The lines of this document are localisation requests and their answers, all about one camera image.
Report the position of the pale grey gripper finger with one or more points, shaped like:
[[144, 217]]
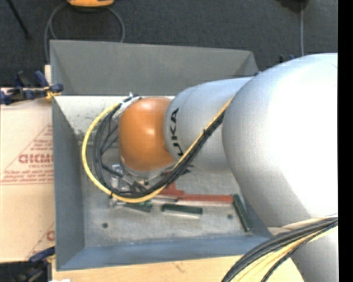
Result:
[[116, 203]]

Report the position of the dark green flat block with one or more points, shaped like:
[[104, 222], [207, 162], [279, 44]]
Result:
[[241, 213], [182, 208]]

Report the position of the red-brown flat block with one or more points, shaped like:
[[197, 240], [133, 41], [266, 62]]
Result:
[[207, 198]]

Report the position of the brown cardboard board, red print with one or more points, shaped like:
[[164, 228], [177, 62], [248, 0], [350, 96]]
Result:
[[23, 210]]

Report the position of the grey metal bin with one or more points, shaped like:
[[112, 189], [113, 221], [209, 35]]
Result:
[[141, 69]]

